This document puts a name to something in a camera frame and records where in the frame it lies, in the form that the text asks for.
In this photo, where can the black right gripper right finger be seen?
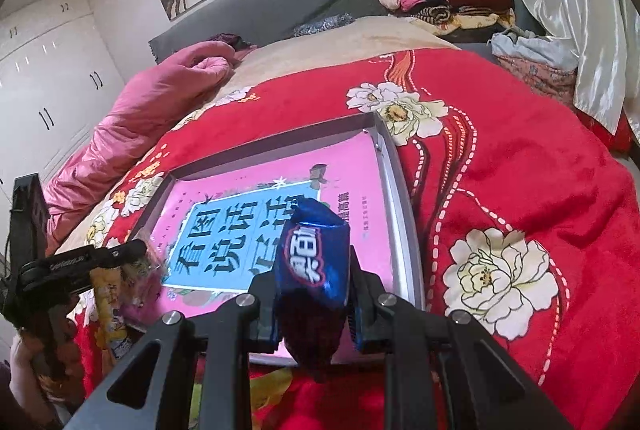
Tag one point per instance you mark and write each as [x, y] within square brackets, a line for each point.
[442, 371]

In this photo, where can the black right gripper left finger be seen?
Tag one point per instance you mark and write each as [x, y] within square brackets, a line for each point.
[151, 386]

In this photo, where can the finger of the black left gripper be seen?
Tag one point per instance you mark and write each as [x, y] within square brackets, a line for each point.
[125, 254]

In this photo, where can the yellow snack stick packet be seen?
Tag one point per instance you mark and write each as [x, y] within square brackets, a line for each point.
[106, 286]

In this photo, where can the blue snack packet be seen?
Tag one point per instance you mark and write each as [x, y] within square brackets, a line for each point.
[312, 273]

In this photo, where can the clear biscuit packet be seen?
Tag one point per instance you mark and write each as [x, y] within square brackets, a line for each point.
[141, 280]

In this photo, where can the pink picture book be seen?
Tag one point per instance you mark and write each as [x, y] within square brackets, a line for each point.
[217, 232]

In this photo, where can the grey shallow cardboard box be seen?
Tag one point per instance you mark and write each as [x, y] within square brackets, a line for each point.
[406, 253]

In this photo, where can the pink quilt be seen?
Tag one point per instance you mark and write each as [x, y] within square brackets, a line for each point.
[150, 104]

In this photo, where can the red floral blanket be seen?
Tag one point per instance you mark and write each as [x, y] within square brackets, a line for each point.
[524, 218]

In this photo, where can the white wardrobe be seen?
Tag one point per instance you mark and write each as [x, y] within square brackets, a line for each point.
[58, 80]

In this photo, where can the beige bed sheet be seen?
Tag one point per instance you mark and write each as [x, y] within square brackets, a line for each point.
[340, 50]

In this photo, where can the grey and floral clothes heap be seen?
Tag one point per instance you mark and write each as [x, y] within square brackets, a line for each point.
[544, 64]

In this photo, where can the grey headboard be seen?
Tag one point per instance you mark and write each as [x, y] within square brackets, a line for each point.
[260, 22]

